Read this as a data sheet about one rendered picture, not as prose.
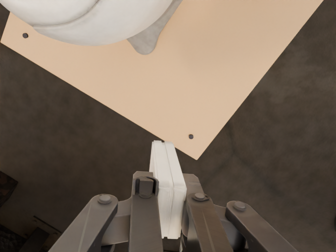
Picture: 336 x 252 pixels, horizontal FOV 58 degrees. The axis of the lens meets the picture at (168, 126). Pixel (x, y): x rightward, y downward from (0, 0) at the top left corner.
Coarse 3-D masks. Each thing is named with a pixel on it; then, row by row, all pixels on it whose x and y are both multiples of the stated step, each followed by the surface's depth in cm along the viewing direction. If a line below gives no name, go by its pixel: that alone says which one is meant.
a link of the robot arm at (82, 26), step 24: (0, 0) 20; (24, 0) 19; (48, 0) 19; (72, 0) 19; (96, 0) 19; (120, 0) 20; (144, 0) 21; (168, 0) 28; (48, 24) 21; (72, 24) 20; (96, 24) 21; (120, 24) 22; (144, 24) 26
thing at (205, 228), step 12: (192, 192) 15; (192, 204) 14; (204, 204) 14; (192, 216) 13; (204, 216) 13; (216, 216) 13; (192, 228) 13; (204, 228) 12; (216, 228) 12; (192, 240) 12; (204, 240) 11; (216, 240) 12; (228, 240) 12
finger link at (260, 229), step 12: (228, 204) 14; (240, 204) 14; (228, 216) 14; (240, 216) 13; (252, 216) 13; (240, 228) 13; (252, 228) 13; (264, 228) 13; (252, 240) 12; (264, 240) 12; (276, 240) 12
